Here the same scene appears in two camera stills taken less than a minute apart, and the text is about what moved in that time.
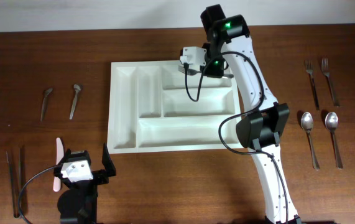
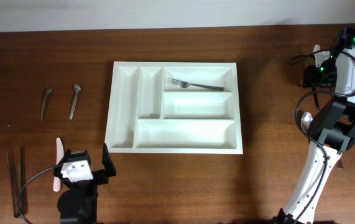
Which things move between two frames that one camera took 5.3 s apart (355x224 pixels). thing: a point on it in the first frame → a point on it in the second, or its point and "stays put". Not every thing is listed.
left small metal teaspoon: x=44 y=104 stays put
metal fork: x=191 y=71 → x=184 y=84
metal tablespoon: x=306 y=122 stays put
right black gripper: x=214 y=70 → x=311 y=78
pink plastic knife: x=59 y=154 stays put
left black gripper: x=99 y=178 stays put
